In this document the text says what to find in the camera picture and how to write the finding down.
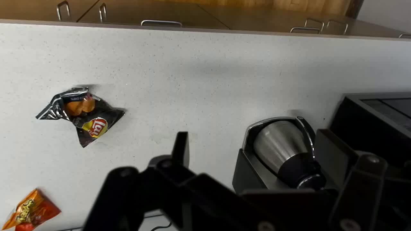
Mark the wooden lower cabinet drawers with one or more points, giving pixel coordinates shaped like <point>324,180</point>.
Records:
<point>320,17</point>

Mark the black coffee maker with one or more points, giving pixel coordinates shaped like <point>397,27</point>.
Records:
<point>249,174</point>

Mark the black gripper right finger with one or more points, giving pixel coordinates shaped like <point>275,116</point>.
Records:
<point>371,194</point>

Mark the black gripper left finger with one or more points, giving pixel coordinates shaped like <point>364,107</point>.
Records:
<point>127,194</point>

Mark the black chip packet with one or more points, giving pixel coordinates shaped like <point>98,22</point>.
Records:
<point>91,116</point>

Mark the steel coffee carafe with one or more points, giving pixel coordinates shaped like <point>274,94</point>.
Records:
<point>285,147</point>

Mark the orange snack packet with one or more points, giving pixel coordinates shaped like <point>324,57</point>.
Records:
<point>31,212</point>

